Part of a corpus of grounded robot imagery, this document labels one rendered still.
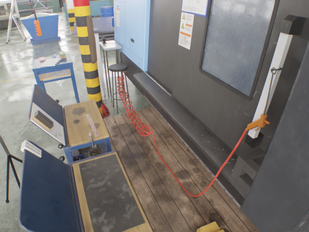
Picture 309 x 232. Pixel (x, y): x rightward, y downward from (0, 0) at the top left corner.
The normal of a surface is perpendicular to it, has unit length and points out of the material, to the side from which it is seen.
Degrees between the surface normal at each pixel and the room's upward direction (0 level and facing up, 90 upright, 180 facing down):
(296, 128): 88
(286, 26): 86
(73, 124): 0
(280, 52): 86
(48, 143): 0
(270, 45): 86
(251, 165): 4
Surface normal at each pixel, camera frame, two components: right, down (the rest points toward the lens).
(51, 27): 0.56, 0.50
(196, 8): -0.91, 0.17
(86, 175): 0.00, -0.84
